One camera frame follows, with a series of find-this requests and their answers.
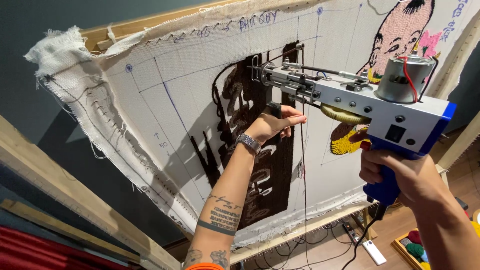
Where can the white tufting cloth with designs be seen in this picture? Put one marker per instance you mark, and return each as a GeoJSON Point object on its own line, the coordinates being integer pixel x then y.
{"type": "Point", "coordinates": [187, 93]}

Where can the wooden tufting frame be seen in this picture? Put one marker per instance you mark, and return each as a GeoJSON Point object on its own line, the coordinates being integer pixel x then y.
{"type": "Point", "coordinates": [123, 32]}

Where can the wooden crate of yarn balls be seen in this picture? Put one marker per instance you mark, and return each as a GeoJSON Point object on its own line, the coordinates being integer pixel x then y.
{"type": "Point", "coordinates": [414, 249]}

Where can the small black object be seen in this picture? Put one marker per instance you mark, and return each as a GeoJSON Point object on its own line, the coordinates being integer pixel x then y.
{"type": "Point", "coordinates": [462, 203]}

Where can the blue and silver tufting gun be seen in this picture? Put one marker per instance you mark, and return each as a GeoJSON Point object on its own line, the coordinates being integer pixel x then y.
{"type": "Point", "coordinates": [390, 112]}

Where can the red fabric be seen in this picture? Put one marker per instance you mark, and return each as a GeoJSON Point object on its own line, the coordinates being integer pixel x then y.
{"type": "Point", "coordinates": [45, 251]}

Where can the thin wooden slat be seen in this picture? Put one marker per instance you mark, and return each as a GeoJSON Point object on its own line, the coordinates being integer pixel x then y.
{"type": "Point", "coordinates": [56, 227]}

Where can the wide wooden beam with tacks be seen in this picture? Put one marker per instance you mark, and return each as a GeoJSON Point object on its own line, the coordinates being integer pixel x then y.
{"type": "Point", "coordinates": [56, 180]}

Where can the silver metal wristwatch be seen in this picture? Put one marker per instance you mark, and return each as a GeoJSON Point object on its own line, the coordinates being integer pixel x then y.
{"type": "Point", "coordinates": [248, 142]}

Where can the white power strip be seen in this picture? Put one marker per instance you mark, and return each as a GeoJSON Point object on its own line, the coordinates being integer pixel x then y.
{"type": "Point", "coordinates": [374, 253]}

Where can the dark brown yarn strand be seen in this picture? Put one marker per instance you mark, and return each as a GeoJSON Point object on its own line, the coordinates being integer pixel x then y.
{"type": "Point", "coordinates": [303, 157]}

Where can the orange wristband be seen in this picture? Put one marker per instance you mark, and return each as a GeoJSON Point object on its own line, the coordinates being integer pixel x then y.
{"type": "Point", "coordinates": [204, 266]}

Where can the person's left hand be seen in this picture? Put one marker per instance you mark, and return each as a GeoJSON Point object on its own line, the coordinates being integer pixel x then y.
{"type": "Point", "coordinates": [267, 125]}

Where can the black power strip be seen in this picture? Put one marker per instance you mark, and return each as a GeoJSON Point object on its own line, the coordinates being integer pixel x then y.
{"type": "Point", "coordinates": [350, 231]}

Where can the person's right hand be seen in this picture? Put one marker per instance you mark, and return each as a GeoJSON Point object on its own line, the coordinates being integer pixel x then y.
{"type": "Point", "coordinates": [422, 180]}

